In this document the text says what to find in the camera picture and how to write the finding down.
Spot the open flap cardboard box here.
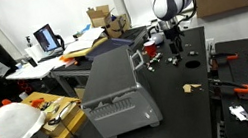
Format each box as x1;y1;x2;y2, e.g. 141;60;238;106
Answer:
85;3;117;30

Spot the yellow foam board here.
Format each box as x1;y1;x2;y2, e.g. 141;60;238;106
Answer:
59;35;111;61

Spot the orange object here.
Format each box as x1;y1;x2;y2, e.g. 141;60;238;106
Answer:
58;51;81;69

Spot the cardboard box with black print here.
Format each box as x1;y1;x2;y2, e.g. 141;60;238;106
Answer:
102;12;134;40

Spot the blue plastic bin lid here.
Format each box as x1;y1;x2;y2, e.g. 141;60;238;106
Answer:
83;34;137;62

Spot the white power strip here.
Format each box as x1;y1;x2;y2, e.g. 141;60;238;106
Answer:
204;37;220;72

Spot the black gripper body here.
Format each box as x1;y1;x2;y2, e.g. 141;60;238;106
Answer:
161;26;184;47

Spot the aluminium frame table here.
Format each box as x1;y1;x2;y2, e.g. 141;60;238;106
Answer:
50;58;100;102

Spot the grey toaster oven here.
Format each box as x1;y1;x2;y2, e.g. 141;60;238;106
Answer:
72;40;167;138

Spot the tan flat box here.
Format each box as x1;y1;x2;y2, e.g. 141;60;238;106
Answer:
39;100;86;138

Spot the black clamp with orange tip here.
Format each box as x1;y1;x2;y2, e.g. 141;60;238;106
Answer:
208;49;241;68

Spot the large tan paper scrap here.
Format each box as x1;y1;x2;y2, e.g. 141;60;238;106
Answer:
181;80;204;95

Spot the white plush with orange ears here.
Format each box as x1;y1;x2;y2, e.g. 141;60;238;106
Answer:
0;92;51;138

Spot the long white table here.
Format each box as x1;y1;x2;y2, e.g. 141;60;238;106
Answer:
2;53;68;86

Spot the wrist camera on white mount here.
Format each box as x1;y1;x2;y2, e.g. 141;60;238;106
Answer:
177;20;193;31

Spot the red plastic cup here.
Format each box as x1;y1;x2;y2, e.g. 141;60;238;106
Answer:
142;39;159;59

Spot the white container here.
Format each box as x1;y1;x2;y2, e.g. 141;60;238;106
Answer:
23;41;45;64

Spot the black clamp with orange hook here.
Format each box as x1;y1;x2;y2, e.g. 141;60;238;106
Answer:
208;72;248;101

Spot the small orange toy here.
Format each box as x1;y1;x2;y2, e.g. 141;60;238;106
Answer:
29;96;47;110

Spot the white paper stack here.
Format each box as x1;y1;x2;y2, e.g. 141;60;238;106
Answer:
59;26;109;55

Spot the open laptop with bright screen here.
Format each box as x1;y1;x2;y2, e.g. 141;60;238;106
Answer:
31;21;67;61

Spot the red object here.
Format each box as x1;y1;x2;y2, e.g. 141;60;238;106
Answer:
16;78;34;97

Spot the grey kettle with black handle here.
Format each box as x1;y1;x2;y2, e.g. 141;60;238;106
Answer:
146;24;165;47

